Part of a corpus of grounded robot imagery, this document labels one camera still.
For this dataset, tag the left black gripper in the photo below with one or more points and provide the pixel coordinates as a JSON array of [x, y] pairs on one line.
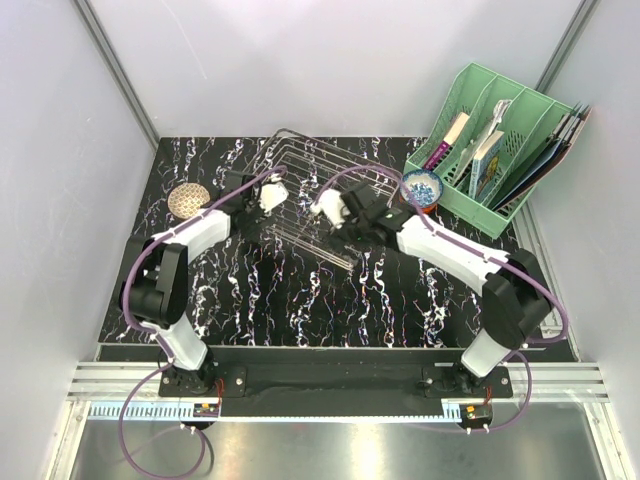
[[252, 223]]

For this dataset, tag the red patterned ceramic bowl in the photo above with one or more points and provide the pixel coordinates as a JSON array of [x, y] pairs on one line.
[[186, 200]]

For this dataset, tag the metal wire dish rack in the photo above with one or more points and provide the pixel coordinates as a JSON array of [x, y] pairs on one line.
[[316, 169]]

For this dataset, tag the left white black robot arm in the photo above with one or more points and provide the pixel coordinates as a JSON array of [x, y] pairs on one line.
[[152, 287]]

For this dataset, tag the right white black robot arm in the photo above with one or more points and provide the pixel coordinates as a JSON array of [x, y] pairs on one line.
[[511, 286]]

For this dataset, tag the blue orange ceramic bowl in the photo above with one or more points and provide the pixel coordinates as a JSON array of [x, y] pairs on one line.
[[426, 187]]

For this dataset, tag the black marble pattern mat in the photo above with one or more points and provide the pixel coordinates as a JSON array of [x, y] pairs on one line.
[[272, 293]]

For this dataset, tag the blue yellow cover book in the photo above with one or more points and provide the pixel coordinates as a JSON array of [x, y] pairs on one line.
[[484, 165]]

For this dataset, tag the purple spine book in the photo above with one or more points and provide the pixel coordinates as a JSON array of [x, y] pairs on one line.
[[455, 129]]

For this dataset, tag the green plastic file organizer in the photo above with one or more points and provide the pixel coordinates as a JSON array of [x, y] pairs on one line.
[[531, 117]]

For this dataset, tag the white crumpled paper item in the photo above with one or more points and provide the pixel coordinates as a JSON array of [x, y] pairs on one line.
[[499, 111]]

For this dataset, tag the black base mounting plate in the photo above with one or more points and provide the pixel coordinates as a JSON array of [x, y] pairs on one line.
[[323, 407]]

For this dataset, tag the dark folders stack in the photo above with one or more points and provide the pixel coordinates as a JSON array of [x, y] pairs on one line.
[[532, 168]]

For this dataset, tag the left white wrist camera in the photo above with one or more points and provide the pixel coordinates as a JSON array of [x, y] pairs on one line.
[[272, 195]]

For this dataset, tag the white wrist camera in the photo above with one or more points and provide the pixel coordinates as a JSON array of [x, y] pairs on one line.
[[272, 195], [330, 204]]

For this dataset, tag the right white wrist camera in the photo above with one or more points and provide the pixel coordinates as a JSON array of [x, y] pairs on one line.
[[330, 204]]

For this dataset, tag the aluminium rail frame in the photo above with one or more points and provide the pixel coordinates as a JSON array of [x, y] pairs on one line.
[[542, 382]]

